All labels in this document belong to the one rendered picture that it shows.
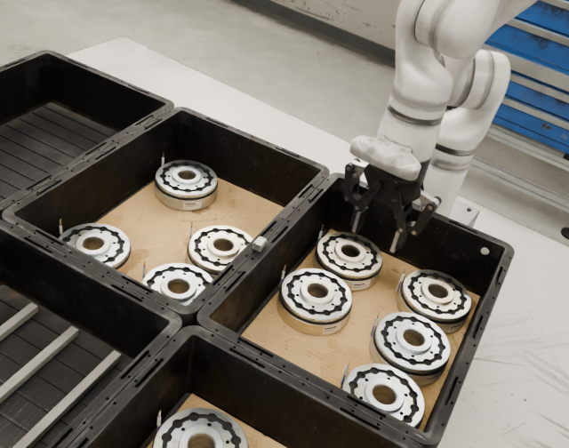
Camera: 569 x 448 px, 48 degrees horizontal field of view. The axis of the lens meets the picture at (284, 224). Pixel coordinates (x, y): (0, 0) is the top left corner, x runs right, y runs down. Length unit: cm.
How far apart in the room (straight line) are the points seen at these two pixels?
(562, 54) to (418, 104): 188
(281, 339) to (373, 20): 311
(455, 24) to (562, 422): 65
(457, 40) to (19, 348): 63
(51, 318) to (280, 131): 85
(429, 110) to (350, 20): 314
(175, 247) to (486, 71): 54
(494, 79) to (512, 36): 163
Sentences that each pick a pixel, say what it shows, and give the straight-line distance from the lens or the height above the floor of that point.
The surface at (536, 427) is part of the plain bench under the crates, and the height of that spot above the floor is 70.
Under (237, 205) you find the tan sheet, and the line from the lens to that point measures 108.
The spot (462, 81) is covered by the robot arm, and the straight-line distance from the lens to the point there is 102.
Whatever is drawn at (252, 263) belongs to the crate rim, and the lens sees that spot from 83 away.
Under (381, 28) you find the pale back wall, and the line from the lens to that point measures 384.
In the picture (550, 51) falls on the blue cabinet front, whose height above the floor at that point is 67.
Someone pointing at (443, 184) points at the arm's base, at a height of 91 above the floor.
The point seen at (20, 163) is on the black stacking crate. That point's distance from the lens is 117.
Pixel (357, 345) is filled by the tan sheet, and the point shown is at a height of 83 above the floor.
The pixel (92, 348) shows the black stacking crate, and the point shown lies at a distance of 86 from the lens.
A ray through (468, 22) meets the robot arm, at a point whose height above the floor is 126.
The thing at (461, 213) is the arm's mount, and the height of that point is 79.
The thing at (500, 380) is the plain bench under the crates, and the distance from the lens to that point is 112.
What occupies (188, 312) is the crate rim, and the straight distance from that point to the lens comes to 76.
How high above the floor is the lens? 148
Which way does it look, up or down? 38 degrees down
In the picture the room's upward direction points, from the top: 11 degrees clockwise
